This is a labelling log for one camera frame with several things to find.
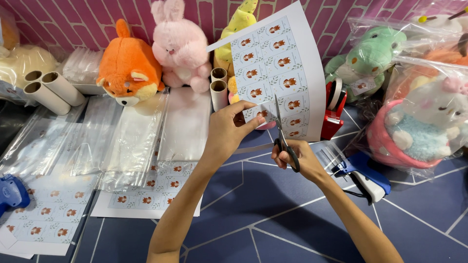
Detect bagged cream plush toy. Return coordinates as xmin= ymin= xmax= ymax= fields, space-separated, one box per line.
xmin=0 ymin=44 xmax=61 ymax=101

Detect bagged orange plush toy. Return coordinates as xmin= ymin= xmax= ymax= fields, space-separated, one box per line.
xmin=399 ymin=35 xmax=468 ymax=92

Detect label sheet with cut edge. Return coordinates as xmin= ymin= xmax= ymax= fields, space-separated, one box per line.
xmin=90 ymin=160 xmax=203 ymax=220
xmin=0 ymin=172 xmax=100 ymax=260

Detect clear plastic bag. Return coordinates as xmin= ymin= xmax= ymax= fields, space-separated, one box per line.
xmin=157 ymin=87 xmax=213 ymax=163
xmin=0 ymin=102 xmax=88 ymax=177
xmin=63 ymin=94 xmax=124 ymax=177
xmin=98 ymin=89 xmax=169 ymax=192

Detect white printed label sheet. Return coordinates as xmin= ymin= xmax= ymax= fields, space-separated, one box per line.
xmin=206 ymin=0 xmax=326 ymax=143

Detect bagged green dinosaur plush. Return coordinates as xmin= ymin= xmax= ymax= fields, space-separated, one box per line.
xmin=324 ymin=18 xmax=421 ymax=103

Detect bagged white bunny strawberry plush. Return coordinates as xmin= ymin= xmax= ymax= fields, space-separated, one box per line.
xmin=366 ymin=56 xmax=468 ymax=180

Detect person's right hand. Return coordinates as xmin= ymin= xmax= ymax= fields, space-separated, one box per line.
xmin=271 ymin=140 xmax=327 ymax=182

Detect white plastic tag fasteners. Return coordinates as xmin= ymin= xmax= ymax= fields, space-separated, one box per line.
xmin=316 ymin=142 xmax=351 ymax=166

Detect bagged white plush toy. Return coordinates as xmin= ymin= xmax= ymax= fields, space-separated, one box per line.
xmin=409 ymin=0 xmax=468 ymax=37

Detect stack of folded plastic bags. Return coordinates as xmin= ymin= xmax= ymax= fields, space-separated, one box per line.
xmin=60 ymin=47 xmax=107 ymax=95

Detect orange plush dog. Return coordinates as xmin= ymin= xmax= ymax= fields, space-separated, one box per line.
xmin=96 ymin=19 xmax=165 ymax=107

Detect blue white tagging gun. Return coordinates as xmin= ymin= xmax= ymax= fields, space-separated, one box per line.
xmin=331 ymin=151 xmax=392 ymax=204

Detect person's left hand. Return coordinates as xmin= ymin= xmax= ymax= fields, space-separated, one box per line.
xmin=202 ymin=100 xmax=266 ymax=165

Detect red tape dispenser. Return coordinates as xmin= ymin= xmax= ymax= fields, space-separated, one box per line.
xmin=321 ymin=77 xmax=348 ymax=141

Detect pink plush bunny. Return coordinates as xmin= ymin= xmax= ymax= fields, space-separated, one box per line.
xmin=151 ymin=0 xmax=213 ymax=94

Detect black handled scissors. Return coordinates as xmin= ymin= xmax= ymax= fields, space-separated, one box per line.
xmin=273 ymin=94 xmax=301 ymax=173

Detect cardboard tube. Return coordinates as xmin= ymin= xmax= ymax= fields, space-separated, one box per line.
xmin=24 ymin=70 xmax=44 ymax=83
xmin=211 ymin=67 xmax=228 ymax=83
xmin=23 ymin=81 xmax=71 ymax=116
xmin=210 ymin=80 xmax=229 ymax=112
xmin=41 ymin=72 xmax=86 ymax=107

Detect yellow plush toy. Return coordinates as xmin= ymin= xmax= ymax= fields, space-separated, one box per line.
xmin=214 ymin=0 xmax=259 ymax=105

